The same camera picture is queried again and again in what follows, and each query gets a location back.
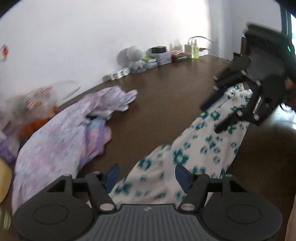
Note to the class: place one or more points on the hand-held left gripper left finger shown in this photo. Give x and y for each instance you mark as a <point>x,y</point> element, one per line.
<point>112,177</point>

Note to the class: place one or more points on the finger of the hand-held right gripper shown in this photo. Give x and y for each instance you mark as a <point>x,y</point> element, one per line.
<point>214,99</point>
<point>245,113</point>

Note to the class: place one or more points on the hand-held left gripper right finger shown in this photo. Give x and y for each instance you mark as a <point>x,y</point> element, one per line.
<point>183,178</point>

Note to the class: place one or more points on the cream teal flower garment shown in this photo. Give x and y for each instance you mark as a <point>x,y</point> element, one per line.
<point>196,143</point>

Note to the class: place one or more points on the green liquid bottle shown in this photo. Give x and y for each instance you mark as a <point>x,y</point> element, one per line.
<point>195,49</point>

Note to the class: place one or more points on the dark small box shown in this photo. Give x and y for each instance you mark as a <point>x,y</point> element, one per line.
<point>180,57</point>

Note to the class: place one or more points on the orange small box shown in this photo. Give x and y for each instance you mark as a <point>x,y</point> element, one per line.
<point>176,52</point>

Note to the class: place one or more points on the grey tin box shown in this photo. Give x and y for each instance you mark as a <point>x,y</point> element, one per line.
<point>164,59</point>

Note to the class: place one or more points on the pink floral dress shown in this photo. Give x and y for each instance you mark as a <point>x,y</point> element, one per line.
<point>53,143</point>

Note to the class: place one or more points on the green and white boxes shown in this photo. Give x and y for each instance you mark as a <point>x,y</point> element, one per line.
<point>149,62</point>

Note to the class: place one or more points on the lilac floral garment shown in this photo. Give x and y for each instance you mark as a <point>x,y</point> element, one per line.
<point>111,99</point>

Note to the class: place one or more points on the white robot-shaped speaker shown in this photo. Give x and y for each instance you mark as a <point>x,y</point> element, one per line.
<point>134,55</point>

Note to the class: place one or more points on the orange soft item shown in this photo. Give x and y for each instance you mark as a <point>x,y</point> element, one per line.
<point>32,126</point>

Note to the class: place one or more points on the white power strip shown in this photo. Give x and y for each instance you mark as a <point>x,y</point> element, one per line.
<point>115,74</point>

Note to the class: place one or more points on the clear plastic bags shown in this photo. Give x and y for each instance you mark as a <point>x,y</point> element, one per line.
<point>60,89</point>

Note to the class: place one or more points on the yellow soft item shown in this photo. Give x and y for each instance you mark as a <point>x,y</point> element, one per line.
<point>5,180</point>

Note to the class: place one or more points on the red checkered packet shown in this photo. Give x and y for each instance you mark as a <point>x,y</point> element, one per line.
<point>34,102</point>

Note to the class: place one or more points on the purple plastic bag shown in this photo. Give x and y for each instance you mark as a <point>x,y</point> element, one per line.
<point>7,150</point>

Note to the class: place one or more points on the person's pink clothing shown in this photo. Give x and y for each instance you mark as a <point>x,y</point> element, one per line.
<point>291,227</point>

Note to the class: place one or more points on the white wall charger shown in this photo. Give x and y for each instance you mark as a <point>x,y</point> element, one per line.
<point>187,49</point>

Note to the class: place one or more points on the flower wall sticker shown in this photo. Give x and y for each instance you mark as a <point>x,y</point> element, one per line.
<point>4,52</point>

